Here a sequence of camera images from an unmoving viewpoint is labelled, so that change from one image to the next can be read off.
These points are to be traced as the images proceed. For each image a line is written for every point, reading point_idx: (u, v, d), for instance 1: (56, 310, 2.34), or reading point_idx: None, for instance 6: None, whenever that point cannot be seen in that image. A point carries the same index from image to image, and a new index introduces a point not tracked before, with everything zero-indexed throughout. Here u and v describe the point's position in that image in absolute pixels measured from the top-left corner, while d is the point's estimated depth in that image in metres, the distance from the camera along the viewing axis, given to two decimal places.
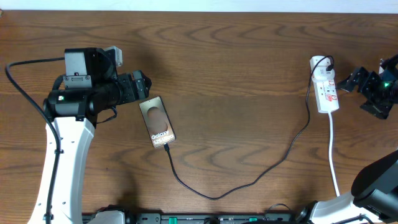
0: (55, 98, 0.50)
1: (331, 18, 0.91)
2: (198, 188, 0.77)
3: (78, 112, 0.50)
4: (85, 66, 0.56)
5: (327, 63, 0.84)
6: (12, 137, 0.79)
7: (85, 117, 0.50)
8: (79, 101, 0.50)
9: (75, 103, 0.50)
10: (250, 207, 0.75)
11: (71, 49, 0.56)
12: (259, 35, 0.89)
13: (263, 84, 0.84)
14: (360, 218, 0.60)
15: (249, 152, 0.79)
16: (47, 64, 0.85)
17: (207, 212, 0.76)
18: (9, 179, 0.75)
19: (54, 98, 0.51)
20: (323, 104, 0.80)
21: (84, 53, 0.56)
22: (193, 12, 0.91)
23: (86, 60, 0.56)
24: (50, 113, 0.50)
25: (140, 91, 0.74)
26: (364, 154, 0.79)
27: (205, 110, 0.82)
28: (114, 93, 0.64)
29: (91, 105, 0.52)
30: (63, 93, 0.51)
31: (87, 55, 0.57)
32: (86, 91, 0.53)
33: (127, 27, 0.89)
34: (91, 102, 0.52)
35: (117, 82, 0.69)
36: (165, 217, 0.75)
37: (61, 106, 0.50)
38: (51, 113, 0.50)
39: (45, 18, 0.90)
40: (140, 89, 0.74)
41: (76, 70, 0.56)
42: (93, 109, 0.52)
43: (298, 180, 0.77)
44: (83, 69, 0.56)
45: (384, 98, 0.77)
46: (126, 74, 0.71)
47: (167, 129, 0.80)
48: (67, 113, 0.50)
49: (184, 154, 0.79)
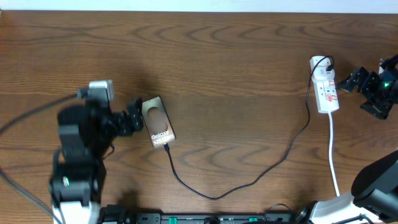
0: (61, 185, 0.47)
1: (331, 19, 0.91)
2: (198, 188, 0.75)
3: (84, 199, 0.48)
4: (83, 144, 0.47)
5: (327, 63, 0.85)
6: (11, 136, 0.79)
7: (91, 203, 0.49)
8: (84, 187, 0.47)
9: (79, 190, 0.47)
10: (249, 207, 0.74)
11: (64, 122, 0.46)
12: (259, 35, 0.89)
13: (263, 83, 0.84)
14: (360, 218, 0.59)
15: (249, 151, 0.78)
16: (49, 65, 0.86)
17: (208, 213, 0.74)
18: (8, 178, 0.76)
19: (58, 182, 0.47)
20: (323, 104, 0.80)
21: (83, 129, 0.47)
22: (193, 12, 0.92)
23: (83, 136, 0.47)
24: (55, 196, 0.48)
25: (137, 125, 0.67)
26: (365, 154, 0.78)
27: (205, 109, 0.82)
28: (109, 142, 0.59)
29: (96, 185, 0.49)
30: (66, 178, 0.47)
31: (84, 128, 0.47)
32: (89, 175, 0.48)
33: (128, 28, 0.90)
34: (96, 183, 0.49)
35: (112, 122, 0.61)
36: (165, 218, 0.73)
37: (68, 190, 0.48)
38: (56, 197, 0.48)
39: (47, 20, 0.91)
40: (136, 124, 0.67)
41: (74, 146, 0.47)
42: (98, 188, 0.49)
43: (298, 180, 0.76)
44: (80, 147, 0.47)
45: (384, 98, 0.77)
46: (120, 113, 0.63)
47: (167, 129, 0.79)
48: (73, 198, 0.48)
49: (184, 154, 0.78)
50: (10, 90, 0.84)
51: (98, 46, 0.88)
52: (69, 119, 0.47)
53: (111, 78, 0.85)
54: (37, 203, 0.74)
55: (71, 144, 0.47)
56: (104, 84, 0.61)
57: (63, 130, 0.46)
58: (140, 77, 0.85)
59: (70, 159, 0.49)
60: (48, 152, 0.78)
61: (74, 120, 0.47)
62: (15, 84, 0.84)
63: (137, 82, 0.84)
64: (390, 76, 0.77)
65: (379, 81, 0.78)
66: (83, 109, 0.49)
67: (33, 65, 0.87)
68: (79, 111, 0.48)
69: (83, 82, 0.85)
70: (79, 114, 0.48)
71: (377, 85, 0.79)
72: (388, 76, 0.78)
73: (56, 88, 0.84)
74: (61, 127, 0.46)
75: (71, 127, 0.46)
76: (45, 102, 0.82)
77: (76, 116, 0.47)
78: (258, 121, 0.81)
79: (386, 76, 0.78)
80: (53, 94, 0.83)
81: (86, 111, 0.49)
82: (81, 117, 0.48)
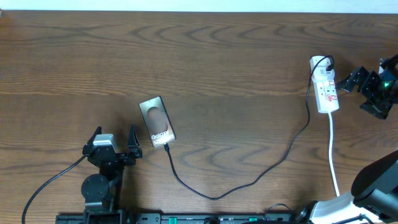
0: None
1: (331, 18, 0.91)
2: (198, 188, 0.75)
3: None
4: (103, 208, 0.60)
5: (327, 63, 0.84)
6: (11, 137, 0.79)
7: None
8: None
9: None
10: (249, 207, 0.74)
11: (87, 196, 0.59)
12: (259, 35, 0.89)
13: (263, 84, 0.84)
14: (360, 218, 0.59)
15: (249, 152, 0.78)
16: (49, 65, 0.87)
17: (207, 213, 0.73)
18: (9, 179, 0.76)
19: None
20: (323, 104, 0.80)
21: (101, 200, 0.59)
22: (193, 12, 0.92)
23: (102, 204, 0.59)
24: None
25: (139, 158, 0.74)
26: (365, 154, 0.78)
27: (205, 110, 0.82)
28: (119, 185, 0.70)
29: None
30: None
31: (102, 199, 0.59)
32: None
33: (127, 28, 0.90)
34: None
35: (119, 165, 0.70)
36: (165, 217, 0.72)
37: None
38: None
39: (47, 19, 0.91)
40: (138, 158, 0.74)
41: (96, 210, 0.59)
42: None
43: (299, 180, 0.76)
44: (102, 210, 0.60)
45: (384, 98, 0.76)
46: (126, 155, 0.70)
47: (167, 129, 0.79)
48: None
49: (184, 154, 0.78)
50: (10, 90, 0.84)
51: (98, 46, 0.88)
52: (93, 194, 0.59)
53: (111, 78, 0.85)
54: (37, 204, 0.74)
55: (96, 210, 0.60)
56: (109, 140, 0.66)
57: (87, 203, 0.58)
58: (140, 77, 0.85)
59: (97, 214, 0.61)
60: (48, 151, 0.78)
61: (97, 195, 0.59)
62: (15, 84, 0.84)
63: (137, 82, 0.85)
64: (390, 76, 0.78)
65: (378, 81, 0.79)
66: (101, 182, 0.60)
67: (33, 65, 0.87)
68: (100, 184, 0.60)
69: (83, 82, 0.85)
70: (99, 189, 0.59)
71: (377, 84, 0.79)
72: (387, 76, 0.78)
73: (56, 88, 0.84)
74: (87, 201, 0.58)
75: (96, 202, 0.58)
76: (45, 102, 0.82)
77: (97, 191, 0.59)
78: (258, 121, 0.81)
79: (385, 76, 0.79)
80: (53, 94, 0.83)
81: (106, 184, 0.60)
82: (102, 191, 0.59)
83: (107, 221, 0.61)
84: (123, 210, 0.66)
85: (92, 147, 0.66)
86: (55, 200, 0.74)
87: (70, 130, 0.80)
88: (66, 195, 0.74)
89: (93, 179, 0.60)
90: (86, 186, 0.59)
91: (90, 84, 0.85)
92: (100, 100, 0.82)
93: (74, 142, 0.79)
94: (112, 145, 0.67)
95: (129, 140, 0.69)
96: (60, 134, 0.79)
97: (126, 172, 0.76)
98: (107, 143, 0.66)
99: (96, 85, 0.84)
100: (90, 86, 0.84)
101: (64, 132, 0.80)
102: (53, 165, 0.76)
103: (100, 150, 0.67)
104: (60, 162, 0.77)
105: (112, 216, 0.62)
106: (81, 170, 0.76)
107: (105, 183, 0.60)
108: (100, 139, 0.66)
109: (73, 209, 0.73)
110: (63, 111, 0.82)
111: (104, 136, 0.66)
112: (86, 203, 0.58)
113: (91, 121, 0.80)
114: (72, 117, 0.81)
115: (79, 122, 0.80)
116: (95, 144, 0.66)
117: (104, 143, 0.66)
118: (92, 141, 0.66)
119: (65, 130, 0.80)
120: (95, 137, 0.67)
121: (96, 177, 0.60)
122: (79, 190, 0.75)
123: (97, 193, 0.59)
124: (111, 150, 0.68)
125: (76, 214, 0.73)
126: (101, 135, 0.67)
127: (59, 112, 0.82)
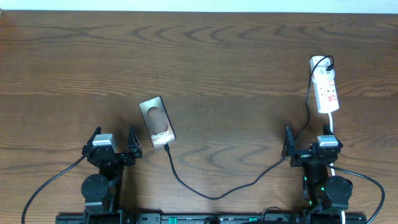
0: None
1: (331, 19, 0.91)
2: (198, 188, 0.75)
3: None
4: (103, 208, 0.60)
5: (327, 63, 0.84)
6: (11, 137, 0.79)
7: None
8: None
9: None
10: (250, 207, 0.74)
11: (87, 197, 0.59)
12: (259, 35, 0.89)
13: (263, 84, 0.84)
14: None
15: (249, 152, 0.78)
16: (48, 65, 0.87)
17: (208, 213, 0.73)
18: (9, 179, 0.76)
19: None
20: (323, 104, 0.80)
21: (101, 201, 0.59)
22: (193, 12, 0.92)
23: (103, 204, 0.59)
24: None
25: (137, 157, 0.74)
26: (365, 154, 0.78)
27: (204, 110, 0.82)
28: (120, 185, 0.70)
29: None
30: None
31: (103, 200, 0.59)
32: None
33: (128, 28, 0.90)
34: None
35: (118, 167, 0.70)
36: (165, 218, 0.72)
37: None
38: None
39: (46, 19, 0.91)
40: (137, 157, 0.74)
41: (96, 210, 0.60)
42: None
43: (298, 180, 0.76)
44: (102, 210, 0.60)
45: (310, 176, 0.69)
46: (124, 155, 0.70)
47: (167, 129, 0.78)
48: None
49: (184, 154, 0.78)
50: (10, 90, 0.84)
51: (98, 47, 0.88)
52: (93, 194, 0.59)
53: (111, 78, 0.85)
54: (37, 204, 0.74)
55: (96, 210, 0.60)
56: (109, 140, 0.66)
57: (87, 203, 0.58)
58: (140, 77, 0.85)
59: (98, 213, 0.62)
60: (48, 152, 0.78)
61: (97, 195, 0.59)
62: (15, 84, 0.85)
63: (137, 82, 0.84)
64: (331, 139, 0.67)
65: (318, 152, 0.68)
66: (101, 183, 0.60)
67: (33, 65, 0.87)
68: (100, 185, 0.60)
69: (83, 82, 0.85)
70: (99, 189, 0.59)
71: (326, 155, 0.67)
72: (328, 141, 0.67)
73: (56, 88, 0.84)
74: (87, 201, 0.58)
75: (96, 202, 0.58)
76: (44, 102, 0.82)
77: (97, 191, 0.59)
78: (258, 121, 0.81)
79: (328, 140, 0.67)
80: (53, 94, 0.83)
81: (106, 184, 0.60)
82: (102, 191, 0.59)
83: (107, 221, 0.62)
84: (123, 210, 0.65)
85: (92, 147, 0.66)
86: (55, 200, 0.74)
87: (70, 130, 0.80)
88: (66, 194, 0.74)
89: (93, 178, 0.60)
90: (86, 187, 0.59)
91: (90, 84, 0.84)
92: (100, 100, 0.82)
93: (74, 142, 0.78)
94: (112, 145, 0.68)
95: (129, 140, 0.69)
96: (59, 134, 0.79)
97: (125, 172, 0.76)
98: (107, 143, 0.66)
99: (96, 85, 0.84)
100: (90, 86, 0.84)
101: (64, 132, 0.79)
102: (53, 165, 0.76)
103: (99, 150, 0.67)
104: (61, 162, 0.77)
105: (112, 216, 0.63)
106: (81, 170, 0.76)
107: (105, 183, 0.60)
108: (99, 139, 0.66)
109: (73, 209, 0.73)
110: (63, 111, 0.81)
111: (103, 137, 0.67)
112: (86, 203, 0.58)
113: (91, 121, 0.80)
114: (72, 117, 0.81)
115: (79, 122, 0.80)
116: (95, 144, 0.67)
117: (104, 144, 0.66)
118: (92, 141, 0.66)
119: (65, 130, 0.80)
120: (94, 137, 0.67)
121: (96, 177, 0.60)
122: (79, 190, 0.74)
123: (97, 193, 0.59)
124: (111, 151, 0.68)
125: (76, 214, 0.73)
126: (100, 135, 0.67)
127: (58, 112, 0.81)
